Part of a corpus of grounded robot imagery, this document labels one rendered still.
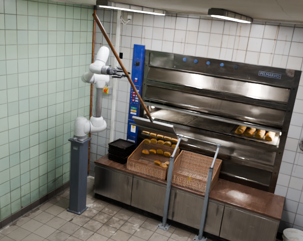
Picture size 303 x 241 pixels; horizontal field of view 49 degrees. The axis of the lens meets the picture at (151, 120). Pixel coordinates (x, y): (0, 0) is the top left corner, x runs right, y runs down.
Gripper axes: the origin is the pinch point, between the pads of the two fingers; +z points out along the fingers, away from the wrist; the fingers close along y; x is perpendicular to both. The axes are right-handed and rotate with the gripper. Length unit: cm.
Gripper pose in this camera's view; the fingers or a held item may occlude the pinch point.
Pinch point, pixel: (126, 74)
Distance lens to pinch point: 322.7
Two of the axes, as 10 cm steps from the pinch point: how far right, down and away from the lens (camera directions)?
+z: 9.0, 2.1, -3.7
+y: -3.5, 8.7, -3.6
